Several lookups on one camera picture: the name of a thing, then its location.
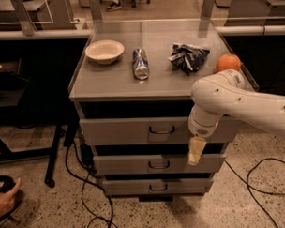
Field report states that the grey middle drawer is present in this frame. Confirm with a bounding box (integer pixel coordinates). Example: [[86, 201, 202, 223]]
[[95, 154, 226, 175]]

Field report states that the black power adapter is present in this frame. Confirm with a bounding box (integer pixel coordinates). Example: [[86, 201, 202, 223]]
[[80, 144, 94, 167]]

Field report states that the black floor cable left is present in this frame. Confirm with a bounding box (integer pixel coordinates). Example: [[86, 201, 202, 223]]
[[64, 131, 124, 228]]

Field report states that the black floor cable right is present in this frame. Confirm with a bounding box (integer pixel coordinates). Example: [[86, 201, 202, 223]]
[[224, 157, 285, 228]]

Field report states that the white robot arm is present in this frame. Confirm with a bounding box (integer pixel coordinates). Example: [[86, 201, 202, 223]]
[[187, 69, 285, 166]]

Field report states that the grey drawer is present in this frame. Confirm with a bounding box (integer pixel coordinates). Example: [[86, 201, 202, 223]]
[[104, 178, 214, 197], [78, 113, 245, 149], [95, 154, 226, 175]]

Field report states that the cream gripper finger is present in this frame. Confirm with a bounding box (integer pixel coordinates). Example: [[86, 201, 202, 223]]
[[188, 136, 206, 166]]

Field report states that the white bowl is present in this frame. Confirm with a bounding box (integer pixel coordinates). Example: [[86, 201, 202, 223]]
[[85, 40, 125, 65]]

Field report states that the person's foot in sneaker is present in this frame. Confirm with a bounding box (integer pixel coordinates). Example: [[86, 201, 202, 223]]
[[106, 0, 122, 12]]

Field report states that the orange fruit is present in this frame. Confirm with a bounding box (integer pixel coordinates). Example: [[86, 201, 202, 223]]
[[216, 53, 241, 72]]

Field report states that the black table frame left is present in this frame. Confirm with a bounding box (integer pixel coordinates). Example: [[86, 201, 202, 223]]
[[0, 57, 83, 190]]

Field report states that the grey bottom drawer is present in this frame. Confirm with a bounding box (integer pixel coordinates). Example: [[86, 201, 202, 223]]
[[104, 178, 214, 197]]

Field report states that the blue silver drink can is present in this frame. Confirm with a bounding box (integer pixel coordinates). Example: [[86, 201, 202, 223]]
[[132, 48, 150, 81]]

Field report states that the person's hand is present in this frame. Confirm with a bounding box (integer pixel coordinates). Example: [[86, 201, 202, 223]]
[[0, 178, 23, 219]]

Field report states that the crumpled blue chip bag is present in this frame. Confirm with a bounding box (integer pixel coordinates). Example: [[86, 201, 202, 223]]
[[169, 43, 210, 76]]

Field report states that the black floor cable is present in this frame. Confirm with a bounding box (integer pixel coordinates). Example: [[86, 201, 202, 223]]
[[224, 157, 285, 228], [64, 131, 124, 228]]

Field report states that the dark brown shoe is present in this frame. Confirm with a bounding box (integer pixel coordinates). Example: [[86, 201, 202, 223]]
[[0, 178, 24, 225]]

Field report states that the grey drawer cabinet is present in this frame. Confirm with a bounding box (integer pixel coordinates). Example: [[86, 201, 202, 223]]
[[69, 20, 241, 189]]

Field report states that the grey top drawer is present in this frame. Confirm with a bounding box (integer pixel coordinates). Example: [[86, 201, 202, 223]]
[[78, 113, 245, 149]]

